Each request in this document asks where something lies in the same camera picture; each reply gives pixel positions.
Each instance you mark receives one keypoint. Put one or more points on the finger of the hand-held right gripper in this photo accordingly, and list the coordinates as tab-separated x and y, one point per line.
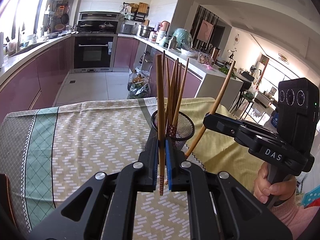
220	125
250	126

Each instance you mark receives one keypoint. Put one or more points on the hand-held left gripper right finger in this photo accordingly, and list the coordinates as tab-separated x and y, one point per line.
169	166

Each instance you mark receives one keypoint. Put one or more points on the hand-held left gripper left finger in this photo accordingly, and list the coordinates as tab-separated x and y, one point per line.
155	162

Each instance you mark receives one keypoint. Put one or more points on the red-tipped wooden chopstick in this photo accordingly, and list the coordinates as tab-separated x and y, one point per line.
223	92
160	105

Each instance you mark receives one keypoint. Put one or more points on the black mesh holder cup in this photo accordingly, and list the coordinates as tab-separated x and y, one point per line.
183	130

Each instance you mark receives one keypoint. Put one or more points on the bunch of wooden chopsticks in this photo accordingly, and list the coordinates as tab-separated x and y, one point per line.
177	87

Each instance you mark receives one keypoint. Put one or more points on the person's right forearm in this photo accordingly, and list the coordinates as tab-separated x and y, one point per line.
297	217

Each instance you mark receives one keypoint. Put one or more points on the person's right hand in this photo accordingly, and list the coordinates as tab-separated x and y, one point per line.
280	190

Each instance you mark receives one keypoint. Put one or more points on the yellow cloth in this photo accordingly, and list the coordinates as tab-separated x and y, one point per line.
225	160

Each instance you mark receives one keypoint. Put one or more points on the dark dining chair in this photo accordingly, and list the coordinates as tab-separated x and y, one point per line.
243	80

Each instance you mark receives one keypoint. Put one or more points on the green leafy vegetables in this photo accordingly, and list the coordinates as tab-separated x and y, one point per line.
225	71

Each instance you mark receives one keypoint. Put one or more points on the round ceiling lamp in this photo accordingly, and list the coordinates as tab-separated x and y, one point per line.
283	57

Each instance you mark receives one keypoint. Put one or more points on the plastic bags of vegetables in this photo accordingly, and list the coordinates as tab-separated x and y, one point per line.
140	90

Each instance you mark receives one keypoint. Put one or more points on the patterned tablecloth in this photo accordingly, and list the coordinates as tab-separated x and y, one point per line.
87	130

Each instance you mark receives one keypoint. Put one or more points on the teal dotted packet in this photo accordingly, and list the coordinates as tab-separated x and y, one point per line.
311	198

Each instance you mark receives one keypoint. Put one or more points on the steel thermos bottle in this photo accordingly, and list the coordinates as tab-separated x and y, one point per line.
173	42

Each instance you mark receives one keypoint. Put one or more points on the teal plastic bag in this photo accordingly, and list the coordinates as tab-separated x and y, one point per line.
181	36

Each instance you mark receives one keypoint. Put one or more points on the pink kettle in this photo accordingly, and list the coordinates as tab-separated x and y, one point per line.
164	26

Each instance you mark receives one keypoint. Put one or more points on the steel stock pot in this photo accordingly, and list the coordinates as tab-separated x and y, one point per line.
146	31

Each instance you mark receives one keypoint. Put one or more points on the black built-in oven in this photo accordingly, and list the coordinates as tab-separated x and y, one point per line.
92	52

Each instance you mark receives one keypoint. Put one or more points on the black countertop shelf rack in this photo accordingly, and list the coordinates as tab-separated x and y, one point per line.
140	15

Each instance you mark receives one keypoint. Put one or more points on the black lidded pot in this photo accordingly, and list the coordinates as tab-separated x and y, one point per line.
107	27

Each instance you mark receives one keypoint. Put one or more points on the purple kitchen cabinets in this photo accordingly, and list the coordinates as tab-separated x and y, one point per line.
37	70

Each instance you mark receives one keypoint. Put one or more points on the black lidded wok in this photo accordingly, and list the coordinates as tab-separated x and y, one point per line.
86	27

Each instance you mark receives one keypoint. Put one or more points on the brown wooden chair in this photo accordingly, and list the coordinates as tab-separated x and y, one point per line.
6	197

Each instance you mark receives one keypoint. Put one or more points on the black range hood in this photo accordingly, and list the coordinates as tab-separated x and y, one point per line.
98	16

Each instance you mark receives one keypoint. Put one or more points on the steel mixing bowl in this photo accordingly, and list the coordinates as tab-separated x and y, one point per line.
53	35

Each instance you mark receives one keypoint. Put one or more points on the kitchen window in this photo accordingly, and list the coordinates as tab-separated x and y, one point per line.
22	5

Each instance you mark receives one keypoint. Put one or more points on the dark framed wall art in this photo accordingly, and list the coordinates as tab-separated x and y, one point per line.
206	28

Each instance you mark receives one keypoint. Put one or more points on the wall rack with cookware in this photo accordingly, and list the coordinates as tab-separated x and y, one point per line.
61	17

